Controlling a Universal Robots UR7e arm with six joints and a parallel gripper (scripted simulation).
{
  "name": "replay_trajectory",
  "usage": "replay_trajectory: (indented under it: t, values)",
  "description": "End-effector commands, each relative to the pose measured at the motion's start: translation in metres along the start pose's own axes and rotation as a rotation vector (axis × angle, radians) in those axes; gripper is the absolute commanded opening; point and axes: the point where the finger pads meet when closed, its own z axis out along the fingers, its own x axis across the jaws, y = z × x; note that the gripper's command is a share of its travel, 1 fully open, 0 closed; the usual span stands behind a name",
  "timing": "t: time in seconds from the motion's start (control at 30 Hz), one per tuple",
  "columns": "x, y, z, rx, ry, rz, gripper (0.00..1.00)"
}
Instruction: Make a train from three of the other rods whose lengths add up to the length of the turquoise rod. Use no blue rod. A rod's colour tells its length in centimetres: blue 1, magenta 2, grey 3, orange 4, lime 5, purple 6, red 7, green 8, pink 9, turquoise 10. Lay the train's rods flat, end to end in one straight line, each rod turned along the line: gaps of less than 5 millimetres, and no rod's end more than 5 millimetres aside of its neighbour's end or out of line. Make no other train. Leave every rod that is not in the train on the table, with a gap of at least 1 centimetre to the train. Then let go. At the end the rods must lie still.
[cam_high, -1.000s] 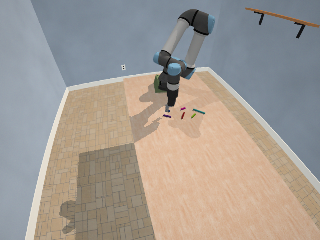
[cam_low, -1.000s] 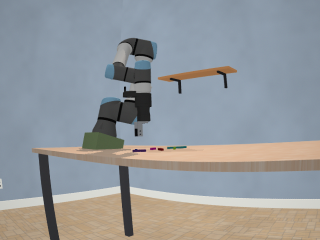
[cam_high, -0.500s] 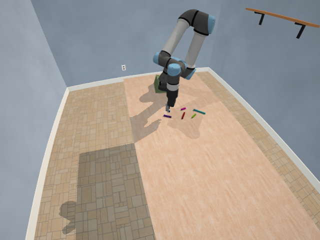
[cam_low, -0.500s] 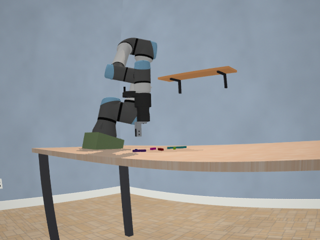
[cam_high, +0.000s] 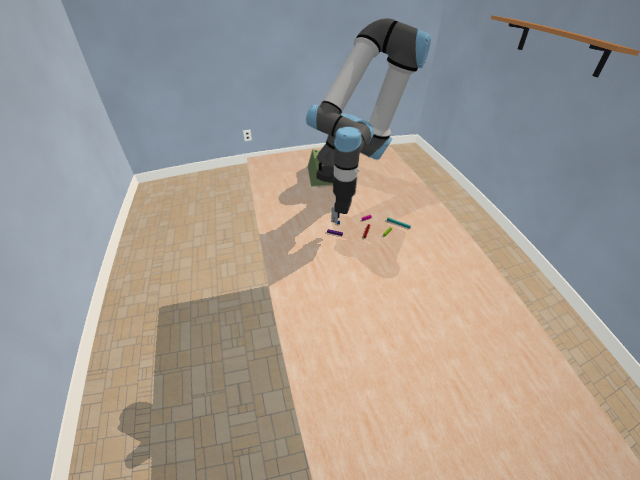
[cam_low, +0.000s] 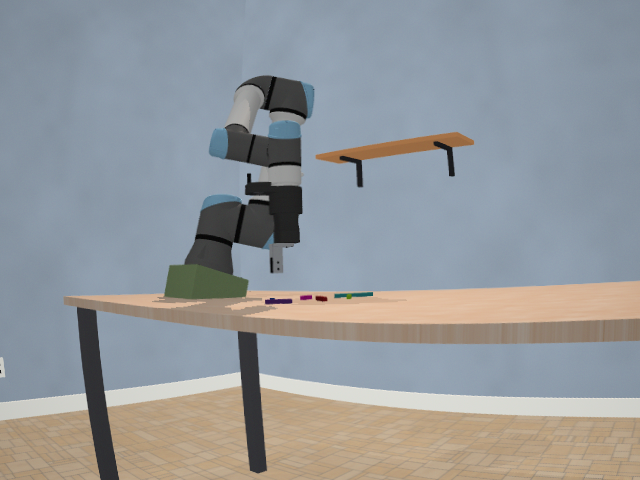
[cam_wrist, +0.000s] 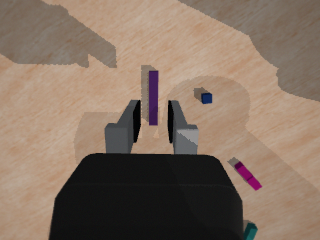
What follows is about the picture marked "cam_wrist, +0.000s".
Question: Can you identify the turquoise rod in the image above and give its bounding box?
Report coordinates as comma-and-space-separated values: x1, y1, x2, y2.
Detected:
244, 223, 258, 240

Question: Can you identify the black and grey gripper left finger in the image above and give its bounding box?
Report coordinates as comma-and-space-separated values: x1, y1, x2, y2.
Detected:
104, 100, 141, 154

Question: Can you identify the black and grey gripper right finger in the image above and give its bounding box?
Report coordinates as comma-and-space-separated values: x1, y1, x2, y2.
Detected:
167, 100, 199, 154

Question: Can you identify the small dark blue block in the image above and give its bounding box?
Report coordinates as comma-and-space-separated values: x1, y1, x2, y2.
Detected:
201, 93, 212, 104

